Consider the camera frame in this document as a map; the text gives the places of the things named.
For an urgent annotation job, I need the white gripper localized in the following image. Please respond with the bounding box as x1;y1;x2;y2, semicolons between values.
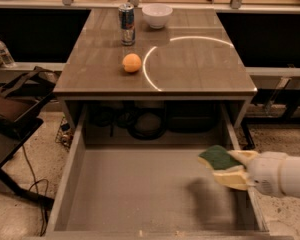
213;150;288;197

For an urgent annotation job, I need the green and yellow sponge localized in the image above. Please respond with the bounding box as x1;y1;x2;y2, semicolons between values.
198;145;241;170

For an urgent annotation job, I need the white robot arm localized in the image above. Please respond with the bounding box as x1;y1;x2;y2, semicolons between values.
213;151;300;199

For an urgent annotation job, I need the open grey top drawer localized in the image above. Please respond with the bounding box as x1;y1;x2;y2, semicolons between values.
46;108;267;240

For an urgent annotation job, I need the grey cabinet desk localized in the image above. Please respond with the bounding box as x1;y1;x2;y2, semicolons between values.
54;8;257;126

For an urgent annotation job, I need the orange fruit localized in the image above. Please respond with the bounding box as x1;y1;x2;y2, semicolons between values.
122;53;142;73

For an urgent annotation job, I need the white bowl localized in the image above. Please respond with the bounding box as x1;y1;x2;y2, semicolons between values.
142;4;173;29

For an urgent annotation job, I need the blue silver drink can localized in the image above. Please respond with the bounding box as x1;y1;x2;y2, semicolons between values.
118;3;135;46

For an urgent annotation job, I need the black folding chair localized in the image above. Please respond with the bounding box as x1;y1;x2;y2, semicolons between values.
0;66;59;210

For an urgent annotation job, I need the clear plastic water bottle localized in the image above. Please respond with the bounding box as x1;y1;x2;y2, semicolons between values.
0;40;15;67

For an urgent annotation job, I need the black floor cable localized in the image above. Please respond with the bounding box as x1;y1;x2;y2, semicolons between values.
21;143;50;237

